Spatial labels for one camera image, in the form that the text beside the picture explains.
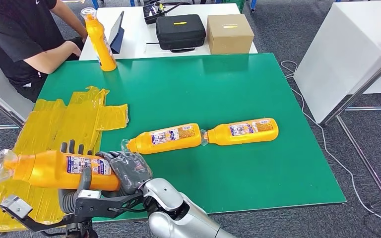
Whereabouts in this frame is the black zip carrying case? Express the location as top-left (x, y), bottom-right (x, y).
top-left (155, 14), bottom-right (207, 53)

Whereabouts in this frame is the steel stand leg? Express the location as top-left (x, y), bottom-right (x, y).
top-left (0, 79), bottom-right (26, 130)
top-left (318, 40), bottom-right (381, 209)

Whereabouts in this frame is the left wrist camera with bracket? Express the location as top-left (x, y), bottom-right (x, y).
top-left (0, 194), bottom-right (76, 233)

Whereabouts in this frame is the tablet in blue case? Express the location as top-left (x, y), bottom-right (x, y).
top-left (107, 10), bottom-right (126, 55)

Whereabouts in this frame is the brown cardboard box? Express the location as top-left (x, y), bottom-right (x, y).
top-left (206, 14), bottom-right (255, 55)

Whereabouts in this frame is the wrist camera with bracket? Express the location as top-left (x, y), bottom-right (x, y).
top-left (73, 189), bottom-right (145, 220)
top-left (0, 194), bottom-right (76, 233)

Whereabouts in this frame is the person's right hand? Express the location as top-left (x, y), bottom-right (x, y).
top-left (66, 40), bottom-right (83, 58)

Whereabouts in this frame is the green crate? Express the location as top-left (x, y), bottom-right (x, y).
top-left (221, 0), bottom-right (246, 12)

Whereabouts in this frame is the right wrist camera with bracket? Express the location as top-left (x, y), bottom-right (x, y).
top-left (73, 189), bottom-right (145, 220)

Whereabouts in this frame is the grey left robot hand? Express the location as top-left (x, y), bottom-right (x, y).
top-left (60, 139), bottom-right (94, 195)

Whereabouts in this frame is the white floor cable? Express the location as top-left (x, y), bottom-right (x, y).
top-left (280, 60), bottom-right (381, 231)

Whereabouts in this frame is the orange detergent bottle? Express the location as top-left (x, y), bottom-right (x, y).
top-left (121, 123), bottom-right (203, 155)
top-left (80, 7), bottom-right (118, 72)
top-left (200, 118), bottom-right (280, 146)
top-left (0, 148), bottom-right (122, 192)

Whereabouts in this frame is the yellow plastic sheet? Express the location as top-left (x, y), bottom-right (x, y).
top-left (0, 86), bottom-right (129, 234)

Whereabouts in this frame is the person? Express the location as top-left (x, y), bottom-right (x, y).
top-left (0, 0), bottom-right (89, 103)

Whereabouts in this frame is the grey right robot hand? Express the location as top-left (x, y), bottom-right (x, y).
top-left (95, 150), bottom-right (154, 196)

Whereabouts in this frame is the black controller device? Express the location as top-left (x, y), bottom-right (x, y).
top-left (142, 0), bottom-right (185, 25)

